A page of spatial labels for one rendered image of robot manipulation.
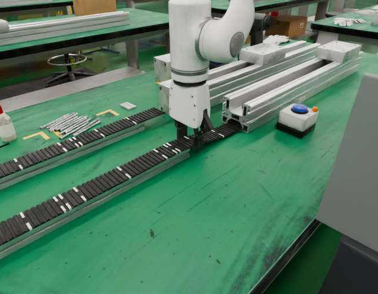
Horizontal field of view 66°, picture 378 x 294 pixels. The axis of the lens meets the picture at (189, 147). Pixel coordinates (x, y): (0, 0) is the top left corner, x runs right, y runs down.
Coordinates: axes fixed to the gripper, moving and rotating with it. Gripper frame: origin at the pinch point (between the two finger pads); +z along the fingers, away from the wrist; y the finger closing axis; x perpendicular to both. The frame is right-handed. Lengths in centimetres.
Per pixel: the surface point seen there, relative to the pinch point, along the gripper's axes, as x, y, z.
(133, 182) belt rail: -18.8, 1.9, 2.6
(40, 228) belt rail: -38.2, 2.0, 1.8
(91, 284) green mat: -36.5, 16.4, 3.8
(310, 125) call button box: 30.2, 17.0, 1.0
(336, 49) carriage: 77, 1, -9
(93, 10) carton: 82, -203, -2
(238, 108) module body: 21.3, -1.6, -0.6
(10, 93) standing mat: 19, -291, 80
